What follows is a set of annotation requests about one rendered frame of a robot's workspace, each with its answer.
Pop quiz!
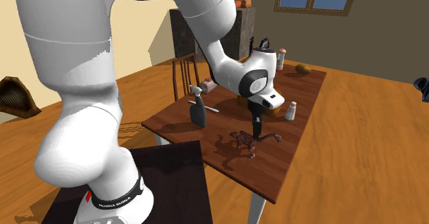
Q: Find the orange brown block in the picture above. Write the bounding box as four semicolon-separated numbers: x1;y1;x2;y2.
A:
235;88;283;118

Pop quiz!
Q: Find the dark robot stand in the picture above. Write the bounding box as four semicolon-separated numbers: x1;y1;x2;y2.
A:
41;140;214;224

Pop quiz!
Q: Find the brown potato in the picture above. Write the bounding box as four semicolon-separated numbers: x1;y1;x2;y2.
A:
294;63;312;76

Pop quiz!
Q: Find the brown dinosaur figure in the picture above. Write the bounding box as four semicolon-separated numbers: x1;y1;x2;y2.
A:
224;128;283;160

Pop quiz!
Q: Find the brown wooden table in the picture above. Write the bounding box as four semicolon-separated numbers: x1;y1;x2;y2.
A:
140;59;328;224

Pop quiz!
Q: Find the white shaker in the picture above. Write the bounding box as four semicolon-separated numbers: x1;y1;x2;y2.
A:
284;100;298;122

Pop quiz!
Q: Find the pale shaker with brown cap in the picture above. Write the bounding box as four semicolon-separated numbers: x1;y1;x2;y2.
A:
276;47;287;71

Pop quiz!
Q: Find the white stick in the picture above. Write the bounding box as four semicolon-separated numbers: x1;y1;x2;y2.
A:
187;99;220;113

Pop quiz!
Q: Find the dark brown basket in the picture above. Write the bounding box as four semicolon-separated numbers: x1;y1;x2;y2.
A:
0;76;43;120

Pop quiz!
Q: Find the black spray bottle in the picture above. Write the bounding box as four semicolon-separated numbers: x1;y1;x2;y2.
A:
188;85;208;129

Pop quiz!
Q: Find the brown wooden chair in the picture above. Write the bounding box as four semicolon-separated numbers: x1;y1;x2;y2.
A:
171;52;201;102

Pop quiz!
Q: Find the dark blue object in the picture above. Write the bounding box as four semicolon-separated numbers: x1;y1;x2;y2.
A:
412;76;429;103

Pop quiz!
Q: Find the pinkish brown bread roll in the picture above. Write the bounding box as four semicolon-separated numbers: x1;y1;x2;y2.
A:
198;77;218;95

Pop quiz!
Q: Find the dark cabinet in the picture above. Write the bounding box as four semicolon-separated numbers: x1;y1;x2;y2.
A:
168;0;256;63

